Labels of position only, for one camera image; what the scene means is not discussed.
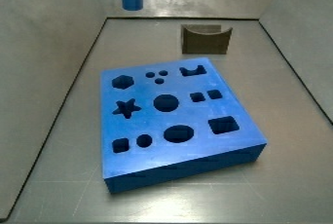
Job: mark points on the blue shape sorting board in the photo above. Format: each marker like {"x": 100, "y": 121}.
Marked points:
{"x": 173, "y": 123}

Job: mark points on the black curved cradle stand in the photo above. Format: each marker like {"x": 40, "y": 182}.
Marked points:
{"x": 205, "y": 39}

